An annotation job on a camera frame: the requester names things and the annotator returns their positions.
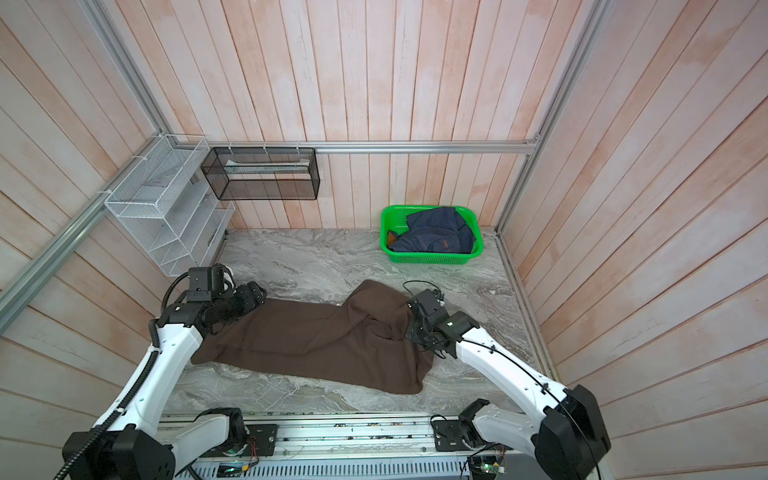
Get black wire mesh basket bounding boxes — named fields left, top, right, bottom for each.
left=201, top=146, right=321, bottom=201

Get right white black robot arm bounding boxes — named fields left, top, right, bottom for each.
left=406, top=289, right=611, bottom=479

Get black corrugated cable conduit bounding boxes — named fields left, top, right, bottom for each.
left=52, top=349, right=160, bottom=480

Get aluminium frame rail left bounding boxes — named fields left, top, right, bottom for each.
left=1, top=133, right=165, bottom=334

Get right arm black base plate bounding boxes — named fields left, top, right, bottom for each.
left=429, top=415, right=507, bottom=452

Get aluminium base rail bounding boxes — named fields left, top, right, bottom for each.
left=103, top=412, right=603, bottom=466

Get green plastic basket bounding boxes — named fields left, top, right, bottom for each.
left=380, top=205, right=484, bottom=265

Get aluminium frame rail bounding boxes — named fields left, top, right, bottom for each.
left=176, top=135, right=538, bottom=155
left=1, top=133, right=165, bottom=334
left=493, top=1, right=615, bottom=234

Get navy blue trousers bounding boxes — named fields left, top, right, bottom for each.
left=384, top=207, right=476, bottom=254

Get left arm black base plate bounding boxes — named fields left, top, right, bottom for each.
left=202, top=423, right=278, bottom=461

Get aluminium frame rail right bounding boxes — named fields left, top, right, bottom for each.
left=493, top=1, right=615, bottom=234

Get left circuit board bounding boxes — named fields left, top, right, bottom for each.
left=216, top=462, right=257, bottom=478

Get aluminium frame rail back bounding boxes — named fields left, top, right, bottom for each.
left=176, top=135, right=538, bottom=155

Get green circuit board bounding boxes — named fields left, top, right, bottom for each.
left=468, top=457, right=506, bottom=480

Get white wire mesh shelf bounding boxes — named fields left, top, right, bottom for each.
left=105, top=134, right=235, bottom=277

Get brown trousers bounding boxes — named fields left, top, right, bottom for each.
left=191, top=280, right=434, bottom=395

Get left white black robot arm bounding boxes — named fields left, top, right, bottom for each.
left=55, top=264, right=267, bottom=479

